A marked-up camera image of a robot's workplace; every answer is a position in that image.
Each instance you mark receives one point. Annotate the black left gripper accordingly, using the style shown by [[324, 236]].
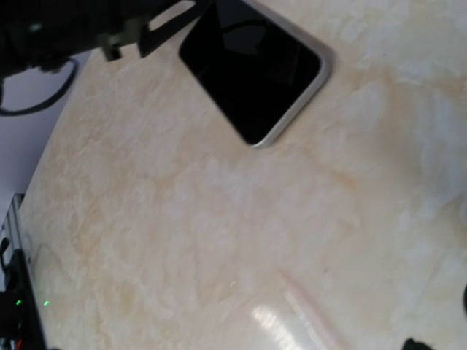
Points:
[[34, 30]]

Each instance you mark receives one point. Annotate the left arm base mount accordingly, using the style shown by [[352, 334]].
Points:
[[21, 326]]

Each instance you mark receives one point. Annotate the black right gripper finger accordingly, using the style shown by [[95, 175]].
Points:
[[412, 344]]

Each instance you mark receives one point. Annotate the front aluminium rail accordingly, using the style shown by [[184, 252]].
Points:
[[11, 227]]

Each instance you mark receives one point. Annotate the silver edged black smartphone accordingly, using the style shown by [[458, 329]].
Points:
[[259, 68]]

